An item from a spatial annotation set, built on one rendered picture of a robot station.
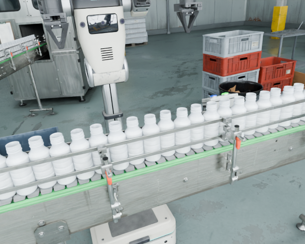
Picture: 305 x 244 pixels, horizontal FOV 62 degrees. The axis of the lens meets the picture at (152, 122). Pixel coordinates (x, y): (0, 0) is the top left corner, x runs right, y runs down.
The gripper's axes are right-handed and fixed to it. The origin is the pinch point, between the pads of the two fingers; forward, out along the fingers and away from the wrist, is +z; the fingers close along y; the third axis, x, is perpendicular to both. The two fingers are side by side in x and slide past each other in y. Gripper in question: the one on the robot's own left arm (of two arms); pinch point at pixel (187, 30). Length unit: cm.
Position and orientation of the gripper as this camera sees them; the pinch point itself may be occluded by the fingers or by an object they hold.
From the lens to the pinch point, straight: 99.8
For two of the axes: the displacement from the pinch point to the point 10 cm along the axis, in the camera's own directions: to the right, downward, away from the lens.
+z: 0.7, 9.1, 4.1
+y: -3.4, -3.6, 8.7
